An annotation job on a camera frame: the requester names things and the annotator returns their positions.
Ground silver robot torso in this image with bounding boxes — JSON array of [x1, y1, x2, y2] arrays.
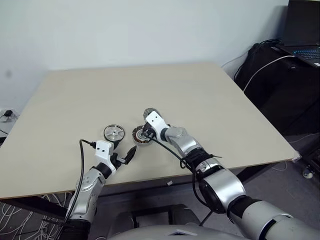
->
[[107, 223, 253, 240]]

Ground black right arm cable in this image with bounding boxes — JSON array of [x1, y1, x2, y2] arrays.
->
[[146, 133, 223, 227]]

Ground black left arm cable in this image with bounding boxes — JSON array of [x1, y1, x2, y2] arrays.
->
[[62, 139, 98, 225]]

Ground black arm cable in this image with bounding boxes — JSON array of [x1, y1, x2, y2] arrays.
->
[[146, 133, 223, 227], [62, 139, 98, 225]]

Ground black power strip cable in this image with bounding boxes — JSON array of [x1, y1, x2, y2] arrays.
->
[[0, 113, 10, 138]]

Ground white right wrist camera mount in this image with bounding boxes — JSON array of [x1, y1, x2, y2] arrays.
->
[[144, 111, 168, 141]]

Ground silver spoked rotor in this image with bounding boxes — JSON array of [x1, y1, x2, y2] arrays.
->
[[102, 123, 125, 142]]

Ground grey wall cable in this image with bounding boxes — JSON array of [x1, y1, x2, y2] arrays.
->
[[221, 53, 249, 68]]

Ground white cable on bag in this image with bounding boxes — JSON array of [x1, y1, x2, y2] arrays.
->
[[243, 54, 297, 91]]

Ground dark grey rounded shape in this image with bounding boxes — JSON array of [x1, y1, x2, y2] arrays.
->
[[167, 203, 201, 227], [116, 209, 138, 230]]

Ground white tangled floor cables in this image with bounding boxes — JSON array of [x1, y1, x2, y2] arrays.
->
[[0, 192, 73, 240]]

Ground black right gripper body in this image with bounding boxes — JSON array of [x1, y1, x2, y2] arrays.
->
[[142, 123, 157, 139]]

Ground black bag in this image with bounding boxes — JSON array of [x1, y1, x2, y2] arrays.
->
[[234, 42, 320, 137]]

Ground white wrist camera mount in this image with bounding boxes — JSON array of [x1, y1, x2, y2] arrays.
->
[[144, 111, 168, 141], [94, 140, 118, 173]]

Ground grey motor lid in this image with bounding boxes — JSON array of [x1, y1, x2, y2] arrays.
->
[[142, 107, 161, 119]]

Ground black table frame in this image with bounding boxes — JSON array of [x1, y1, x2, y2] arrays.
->
[[0, 159, 298, 219]]

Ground white power strip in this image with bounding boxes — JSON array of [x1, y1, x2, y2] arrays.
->
[[0, 107, 20, 123]]

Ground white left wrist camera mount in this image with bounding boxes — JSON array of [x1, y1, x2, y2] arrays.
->
[[94, 140, 118, 173]]

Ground black laptop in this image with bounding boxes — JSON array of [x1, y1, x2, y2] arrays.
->
[[281, 0, 320, 68]]

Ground motor housing with copper windings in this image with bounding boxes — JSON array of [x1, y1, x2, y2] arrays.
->
[[131, 125, 152, 147]]

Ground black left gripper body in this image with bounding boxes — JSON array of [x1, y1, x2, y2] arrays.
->
[[111, 152, 128, 170]]

